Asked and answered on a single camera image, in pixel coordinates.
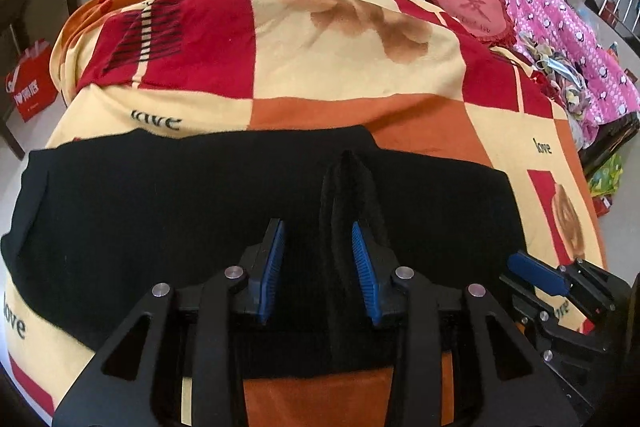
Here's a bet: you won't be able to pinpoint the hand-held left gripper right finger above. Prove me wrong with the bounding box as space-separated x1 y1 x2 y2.
351 221 583 427

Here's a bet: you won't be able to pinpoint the pink printed quilt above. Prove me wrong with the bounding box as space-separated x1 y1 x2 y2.
465 0 640 132

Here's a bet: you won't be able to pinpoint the colourful plastic bag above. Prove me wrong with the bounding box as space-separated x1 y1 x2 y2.
589 154 625 212

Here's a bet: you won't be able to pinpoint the red shopping bag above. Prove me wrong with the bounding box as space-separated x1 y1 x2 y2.
5 38 57 124

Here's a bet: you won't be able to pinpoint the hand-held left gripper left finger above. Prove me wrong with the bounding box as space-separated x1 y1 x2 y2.
51 218 287 427

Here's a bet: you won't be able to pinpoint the orange red printed blanket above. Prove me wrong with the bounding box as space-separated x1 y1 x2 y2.
0 0 608 427

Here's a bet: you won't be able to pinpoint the black pants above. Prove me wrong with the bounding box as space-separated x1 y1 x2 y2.
0 124 526 380

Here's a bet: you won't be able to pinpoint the blue face mask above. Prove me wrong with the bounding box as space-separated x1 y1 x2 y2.
542 56 587 80

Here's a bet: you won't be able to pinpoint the red heart cushion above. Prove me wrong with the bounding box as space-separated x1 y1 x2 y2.
425 0 518 52

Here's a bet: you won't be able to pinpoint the colourful patchwork cloth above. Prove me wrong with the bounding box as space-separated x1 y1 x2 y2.
520 34 601 124

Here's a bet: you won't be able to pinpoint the dark wooden bed frame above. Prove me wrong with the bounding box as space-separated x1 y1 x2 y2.
580 112 640 178

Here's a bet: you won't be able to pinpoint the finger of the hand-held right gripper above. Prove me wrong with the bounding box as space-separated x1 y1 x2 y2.
499 273 592 339
506 252 631 317

